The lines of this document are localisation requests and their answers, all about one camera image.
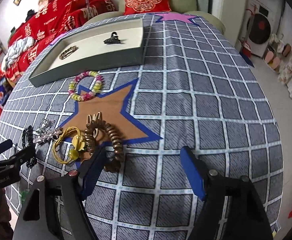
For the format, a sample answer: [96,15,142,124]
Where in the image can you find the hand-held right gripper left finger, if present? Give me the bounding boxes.
[12,146,106,240]

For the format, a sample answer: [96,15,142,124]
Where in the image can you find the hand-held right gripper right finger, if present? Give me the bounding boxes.
[179,145,273,240]

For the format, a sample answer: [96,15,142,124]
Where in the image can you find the black bead bracelet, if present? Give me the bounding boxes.
[21,125,38,168]

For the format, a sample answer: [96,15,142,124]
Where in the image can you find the silver chain necklace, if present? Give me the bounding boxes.
[34,127,63,144]

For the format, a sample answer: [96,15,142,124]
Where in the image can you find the yellow flower hair tie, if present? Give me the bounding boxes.
[52,126,89,165]

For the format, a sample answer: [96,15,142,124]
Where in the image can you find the brown spiral hair tie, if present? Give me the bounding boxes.
[84,120,124,172]

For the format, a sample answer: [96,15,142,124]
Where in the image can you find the silver rhinestone hair clip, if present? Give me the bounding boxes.
[40,118,56,130]

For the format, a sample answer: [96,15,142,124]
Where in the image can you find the beige hair clip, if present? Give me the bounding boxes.
[86,111,104,140]

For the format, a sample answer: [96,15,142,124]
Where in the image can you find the pink yellow bead bracelet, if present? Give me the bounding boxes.
[68,70,104,102]

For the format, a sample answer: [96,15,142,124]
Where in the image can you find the grey-green jewelry tray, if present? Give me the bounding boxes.
[28,17,145,88]

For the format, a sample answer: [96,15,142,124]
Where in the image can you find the blue box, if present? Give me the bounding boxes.
[0,86,13,105]

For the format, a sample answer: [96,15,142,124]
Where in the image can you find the brown star mat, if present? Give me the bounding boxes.
[58,78,162,170]

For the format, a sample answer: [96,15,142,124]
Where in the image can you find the grey checked tablecloth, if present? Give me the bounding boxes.
[0,12,283,240]

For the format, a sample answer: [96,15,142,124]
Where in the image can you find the grey white knitted cloth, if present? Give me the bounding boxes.
[5,36,35,67]

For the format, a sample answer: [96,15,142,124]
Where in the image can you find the pink star mat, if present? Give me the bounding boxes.
[49,31,69,46]
[149,12,201,28]

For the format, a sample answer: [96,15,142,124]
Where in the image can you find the black hair claw clip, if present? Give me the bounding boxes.
[103,31,126,46]

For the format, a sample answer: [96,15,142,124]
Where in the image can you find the red printed blanket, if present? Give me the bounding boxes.
[0,0,119,80]

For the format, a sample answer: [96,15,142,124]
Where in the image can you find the slippers on rack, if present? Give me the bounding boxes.
[263,34,292,74]

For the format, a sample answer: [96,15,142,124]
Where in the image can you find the white washing machine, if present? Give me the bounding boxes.
[244,0,283,58]

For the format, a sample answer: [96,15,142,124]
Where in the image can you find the bronze link bracelet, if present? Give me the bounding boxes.
[59,45,79,60]

